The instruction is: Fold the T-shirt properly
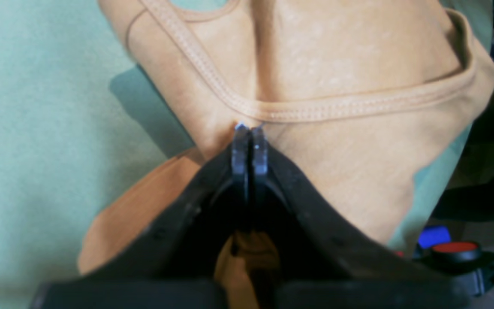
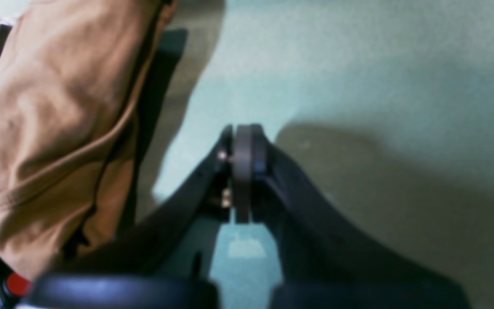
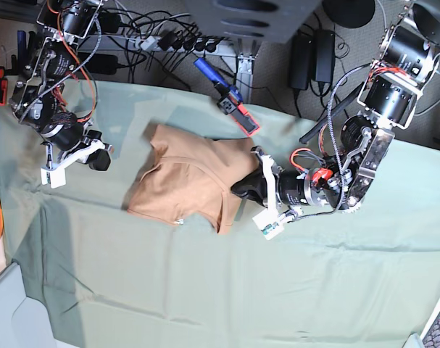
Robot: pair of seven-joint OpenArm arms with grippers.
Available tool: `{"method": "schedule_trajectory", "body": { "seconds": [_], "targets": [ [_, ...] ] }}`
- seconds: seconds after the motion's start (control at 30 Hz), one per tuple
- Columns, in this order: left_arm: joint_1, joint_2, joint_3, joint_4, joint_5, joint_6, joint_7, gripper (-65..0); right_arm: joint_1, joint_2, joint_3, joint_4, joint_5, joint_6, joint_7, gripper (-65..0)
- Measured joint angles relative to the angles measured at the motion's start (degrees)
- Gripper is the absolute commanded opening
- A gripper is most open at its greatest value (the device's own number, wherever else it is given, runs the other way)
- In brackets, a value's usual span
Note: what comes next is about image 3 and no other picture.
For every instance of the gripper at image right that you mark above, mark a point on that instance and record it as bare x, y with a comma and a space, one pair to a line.
293, 189

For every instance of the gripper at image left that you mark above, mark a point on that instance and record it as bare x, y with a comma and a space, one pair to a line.
76, 137

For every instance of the tan T-shirt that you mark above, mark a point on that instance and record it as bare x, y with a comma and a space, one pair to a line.
192, 175

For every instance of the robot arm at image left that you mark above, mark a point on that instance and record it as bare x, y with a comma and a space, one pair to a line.
37, 99

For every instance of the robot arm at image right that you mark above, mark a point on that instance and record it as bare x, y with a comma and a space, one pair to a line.
361, 127

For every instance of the black power adapter left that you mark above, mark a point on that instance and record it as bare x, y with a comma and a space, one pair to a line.
104, 64

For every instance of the blue orange bar clamp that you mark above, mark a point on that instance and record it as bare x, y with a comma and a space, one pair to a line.
230, 101

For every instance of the green table cloth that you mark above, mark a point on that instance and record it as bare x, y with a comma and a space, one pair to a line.
111, 279

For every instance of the white power strip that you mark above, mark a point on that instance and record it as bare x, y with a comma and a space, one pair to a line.
186, 44

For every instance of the white plastic bin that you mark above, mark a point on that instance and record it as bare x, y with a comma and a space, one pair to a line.
24, 321

